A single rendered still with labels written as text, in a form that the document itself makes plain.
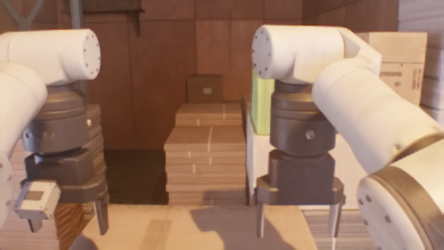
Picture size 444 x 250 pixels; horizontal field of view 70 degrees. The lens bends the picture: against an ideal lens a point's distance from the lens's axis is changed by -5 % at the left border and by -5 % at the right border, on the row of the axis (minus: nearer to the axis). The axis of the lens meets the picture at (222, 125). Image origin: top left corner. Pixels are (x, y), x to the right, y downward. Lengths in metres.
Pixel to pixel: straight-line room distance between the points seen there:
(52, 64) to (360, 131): 0.36
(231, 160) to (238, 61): 2.66
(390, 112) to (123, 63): 4.58
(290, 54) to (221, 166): 1.72
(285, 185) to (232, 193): 1.72
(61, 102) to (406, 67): 0.78
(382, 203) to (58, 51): 0.38
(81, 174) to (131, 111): 4.38
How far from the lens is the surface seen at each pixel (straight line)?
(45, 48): 0.46
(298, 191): 0.45
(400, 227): 0.21
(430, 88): 1.01
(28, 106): 0.39
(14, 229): 2.41
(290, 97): 0.41
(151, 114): 4.79
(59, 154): 0.49
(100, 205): 0.51
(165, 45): 4.64
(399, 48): 0.92
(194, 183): 2.14
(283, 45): 0.39
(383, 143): 0.29
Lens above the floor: 1.47
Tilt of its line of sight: 14 degrees down
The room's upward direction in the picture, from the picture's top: straight up
